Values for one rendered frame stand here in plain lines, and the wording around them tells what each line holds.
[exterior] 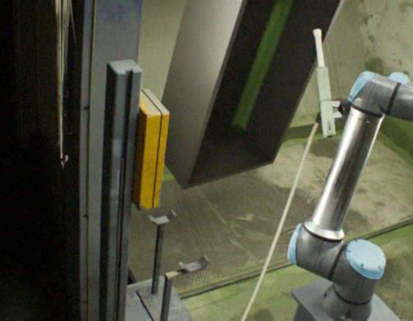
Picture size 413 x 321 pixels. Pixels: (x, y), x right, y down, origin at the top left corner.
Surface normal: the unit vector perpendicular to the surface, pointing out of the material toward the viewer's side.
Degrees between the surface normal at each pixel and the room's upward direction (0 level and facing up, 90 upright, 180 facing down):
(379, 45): 90
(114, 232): 90
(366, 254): 5
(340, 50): 57
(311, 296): 0
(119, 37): 90
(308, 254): 71
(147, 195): 90
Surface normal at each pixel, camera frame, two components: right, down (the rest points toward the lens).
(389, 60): -0.84, 0.15
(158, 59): 0.51, -0.02
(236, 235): 0.16, -0.84
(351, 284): -0.47, 0.40
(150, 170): 0.51, 0.52
